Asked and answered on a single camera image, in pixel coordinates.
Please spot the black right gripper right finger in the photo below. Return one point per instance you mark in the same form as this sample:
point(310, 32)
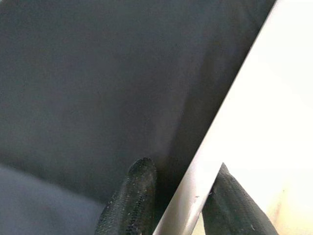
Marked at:
point(232, 208)

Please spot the black floor mat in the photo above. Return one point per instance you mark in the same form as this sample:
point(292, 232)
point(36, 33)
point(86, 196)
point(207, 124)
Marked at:
point(97, 85)

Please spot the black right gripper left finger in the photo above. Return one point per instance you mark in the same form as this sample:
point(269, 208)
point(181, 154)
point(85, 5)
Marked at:
point(132, 200)

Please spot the white plastic table top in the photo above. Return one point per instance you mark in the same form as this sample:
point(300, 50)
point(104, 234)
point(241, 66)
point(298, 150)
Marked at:
point(256, 122)

